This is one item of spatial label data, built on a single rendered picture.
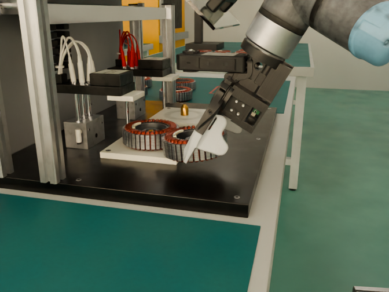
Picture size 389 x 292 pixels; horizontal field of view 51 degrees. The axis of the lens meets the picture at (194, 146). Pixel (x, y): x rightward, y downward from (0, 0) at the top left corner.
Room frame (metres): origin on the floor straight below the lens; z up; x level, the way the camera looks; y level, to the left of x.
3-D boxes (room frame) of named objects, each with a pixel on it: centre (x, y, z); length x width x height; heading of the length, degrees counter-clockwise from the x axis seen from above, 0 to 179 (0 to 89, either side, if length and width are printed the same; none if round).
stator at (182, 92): (1.35, 0.06, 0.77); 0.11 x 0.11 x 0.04
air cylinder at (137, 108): (1.04, 0.17, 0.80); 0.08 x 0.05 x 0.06; 165
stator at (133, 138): (0.77, 0.09, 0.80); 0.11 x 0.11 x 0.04
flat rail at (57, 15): (0.91, 0.15, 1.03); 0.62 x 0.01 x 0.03; 165
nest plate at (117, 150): (0.77, 0.09, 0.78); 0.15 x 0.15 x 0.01; 75
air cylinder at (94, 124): (0.80, 0.23, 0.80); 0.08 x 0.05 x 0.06; 165
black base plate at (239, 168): (0.89, 0.07, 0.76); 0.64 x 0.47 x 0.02; 165
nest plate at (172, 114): (1.00, 0.03, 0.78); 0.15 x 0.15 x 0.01; 75
